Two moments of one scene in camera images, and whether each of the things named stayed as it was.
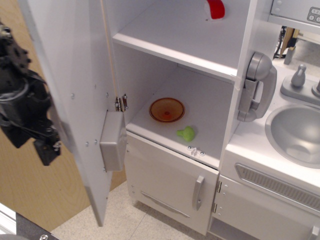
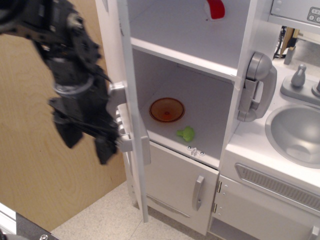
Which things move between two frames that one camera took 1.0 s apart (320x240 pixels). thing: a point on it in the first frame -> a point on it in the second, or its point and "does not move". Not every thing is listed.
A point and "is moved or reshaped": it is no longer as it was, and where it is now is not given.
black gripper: x=23 y=116 -> x=82 y=106
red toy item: x=217 y=9 does not move
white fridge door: x=71 y=38 is moved or reshaped
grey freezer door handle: x=196 y=197 does not move
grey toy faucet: x=298 y=85 does not move
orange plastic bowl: x=167 y=110 does not move
